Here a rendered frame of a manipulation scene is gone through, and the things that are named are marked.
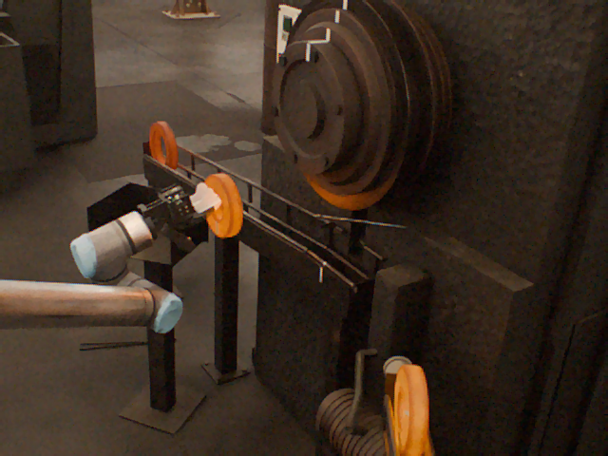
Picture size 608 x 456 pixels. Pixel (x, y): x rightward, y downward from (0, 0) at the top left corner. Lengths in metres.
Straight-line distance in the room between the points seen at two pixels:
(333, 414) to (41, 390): 1.21
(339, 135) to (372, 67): 0.15
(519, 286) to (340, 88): 0.52
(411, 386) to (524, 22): 0.68
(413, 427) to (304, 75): 0.75
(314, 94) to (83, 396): 1.40
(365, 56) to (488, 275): 0.50
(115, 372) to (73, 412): 0.22
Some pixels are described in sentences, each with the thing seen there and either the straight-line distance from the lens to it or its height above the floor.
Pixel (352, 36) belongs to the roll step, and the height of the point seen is 1.28.
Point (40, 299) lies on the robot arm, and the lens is 1.35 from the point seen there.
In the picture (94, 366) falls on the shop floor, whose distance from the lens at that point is 2.58.
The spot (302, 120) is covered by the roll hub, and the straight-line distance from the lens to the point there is 1.51.
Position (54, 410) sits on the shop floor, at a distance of 2.43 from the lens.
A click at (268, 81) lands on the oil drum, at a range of 4.61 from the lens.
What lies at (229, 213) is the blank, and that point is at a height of 0.84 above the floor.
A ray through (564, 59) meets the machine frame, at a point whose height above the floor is 1.30.
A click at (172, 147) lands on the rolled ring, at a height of 0.67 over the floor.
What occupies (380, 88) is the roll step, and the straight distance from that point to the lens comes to 1.41.
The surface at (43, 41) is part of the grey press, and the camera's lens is 4.30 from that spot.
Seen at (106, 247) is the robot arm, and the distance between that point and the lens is 1.61.
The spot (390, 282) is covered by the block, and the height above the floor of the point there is 0.79.
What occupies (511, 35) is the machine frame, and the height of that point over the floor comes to 1.31.
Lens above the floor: 1.56
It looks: 27 degrees down
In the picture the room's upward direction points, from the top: 4 degrees clockwise
